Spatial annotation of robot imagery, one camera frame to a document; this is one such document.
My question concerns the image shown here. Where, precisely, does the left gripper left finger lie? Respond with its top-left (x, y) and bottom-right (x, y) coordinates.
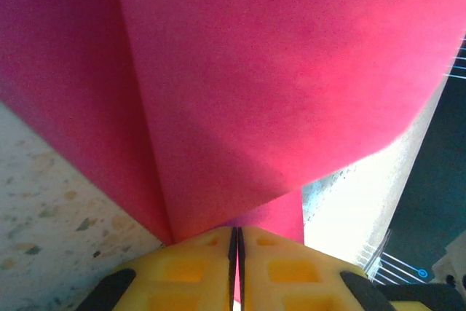
top-left (74, 226), bottom-right (236, 311)

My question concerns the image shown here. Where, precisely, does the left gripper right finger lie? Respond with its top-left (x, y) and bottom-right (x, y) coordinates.
top-left (237, 226), bottom-right (398, 311)

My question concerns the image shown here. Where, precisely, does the magenta cloth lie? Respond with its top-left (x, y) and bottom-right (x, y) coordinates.
top-left (0, 0), bottom-right (466, 247)

